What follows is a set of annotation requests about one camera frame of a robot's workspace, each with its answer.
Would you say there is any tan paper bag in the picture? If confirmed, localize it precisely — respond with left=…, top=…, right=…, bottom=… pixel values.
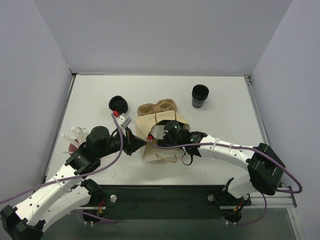
left=134, top=110, right=190, bottom=163

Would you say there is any brown pulp cup carrier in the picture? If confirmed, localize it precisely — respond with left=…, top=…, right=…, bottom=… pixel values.
left=137, top=98, right=177, bottom=117

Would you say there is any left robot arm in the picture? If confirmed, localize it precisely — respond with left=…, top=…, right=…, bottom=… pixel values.
left=0, top=126, right=146, bottom=240

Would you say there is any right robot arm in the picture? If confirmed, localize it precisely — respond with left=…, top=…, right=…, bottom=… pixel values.
left=157, top=120, right=286, bottom=204

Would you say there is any stack of black lids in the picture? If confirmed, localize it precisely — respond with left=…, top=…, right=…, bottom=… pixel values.
left=108, top=95, right=129, bottom=114

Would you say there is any pink straw holder cup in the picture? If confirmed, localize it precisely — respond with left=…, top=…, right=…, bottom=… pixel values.
left=68, top=138, right=83, bottom=156

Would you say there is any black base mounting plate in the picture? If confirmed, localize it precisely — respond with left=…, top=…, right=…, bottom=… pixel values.
left=84, top=185, right=251, bottom=220

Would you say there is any stack of black cups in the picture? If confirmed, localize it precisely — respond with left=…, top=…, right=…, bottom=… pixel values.
left=191, top=84, right=210, bottom=108

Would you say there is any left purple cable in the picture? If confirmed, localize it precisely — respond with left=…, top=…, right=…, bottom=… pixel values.
left=0, top=109, right=126, bottom=225

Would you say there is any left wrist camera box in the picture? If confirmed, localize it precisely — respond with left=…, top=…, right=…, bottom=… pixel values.
left=116, top=113, right=132, bottom=132

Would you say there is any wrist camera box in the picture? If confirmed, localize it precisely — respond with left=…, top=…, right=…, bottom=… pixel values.
left=116, top=113, right=132, bottom=132
left=149, top=125, right=165, bottom=140

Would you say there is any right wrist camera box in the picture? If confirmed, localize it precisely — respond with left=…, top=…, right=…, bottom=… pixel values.
left=149, top=125, right=165, bottom=140

